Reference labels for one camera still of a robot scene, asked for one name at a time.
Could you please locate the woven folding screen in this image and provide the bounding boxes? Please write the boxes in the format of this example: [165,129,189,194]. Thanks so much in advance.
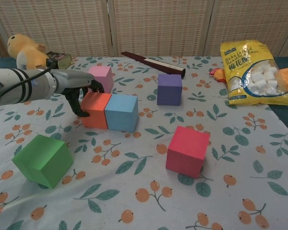
[0,0,288,58]

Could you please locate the dark red folded fan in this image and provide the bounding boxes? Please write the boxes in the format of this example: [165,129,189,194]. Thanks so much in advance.
[121,51,186,79]

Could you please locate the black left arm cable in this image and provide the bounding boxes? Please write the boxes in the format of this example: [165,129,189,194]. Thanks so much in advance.
[1,61,57,94]

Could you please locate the pink foam cube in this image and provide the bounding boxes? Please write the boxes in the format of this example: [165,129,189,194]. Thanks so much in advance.
[87,66,114,94]

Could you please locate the purple foam cube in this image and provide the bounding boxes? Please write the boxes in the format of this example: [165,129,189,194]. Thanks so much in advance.
[156,73,183,106]

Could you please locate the light blue foam cube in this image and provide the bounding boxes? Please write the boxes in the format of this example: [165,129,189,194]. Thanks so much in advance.
[104,94,139,132]

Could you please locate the dark rectangular food tin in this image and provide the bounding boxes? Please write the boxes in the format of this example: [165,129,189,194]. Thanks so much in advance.
[46,51,73,70]

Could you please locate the yellow marshmallow bag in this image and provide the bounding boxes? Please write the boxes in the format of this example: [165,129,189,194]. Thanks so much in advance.
[220,40,288,106]

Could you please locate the green foam cube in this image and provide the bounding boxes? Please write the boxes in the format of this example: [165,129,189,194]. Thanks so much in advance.
[12,134,74,189]

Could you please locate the orange foam cube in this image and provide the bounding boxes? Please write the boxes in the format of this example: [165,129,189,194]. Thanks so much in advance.
[81,92,112,130]

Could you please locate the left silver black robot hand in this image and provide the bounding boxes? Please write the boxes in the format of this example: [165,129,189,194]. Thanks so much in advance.
[50,69,105,118]

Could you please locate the yellow plush animal toy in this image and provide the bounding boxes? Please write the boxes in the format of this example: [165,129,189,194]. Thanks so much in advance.
[7,33,50,70]

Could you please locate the floral patterned tablecloth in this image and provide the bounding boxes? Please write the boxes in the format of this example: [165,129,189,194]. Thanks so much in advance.
[0,56,288,230]

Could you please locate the yellow rubber chicken toy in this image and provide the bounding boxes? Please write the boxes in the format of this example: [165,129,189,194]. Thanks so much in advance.
[208,67,288,93]

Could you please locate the red foam cube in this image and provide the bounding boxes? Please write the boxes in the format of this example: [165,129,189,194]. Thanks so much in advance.
[166,126,211,179]

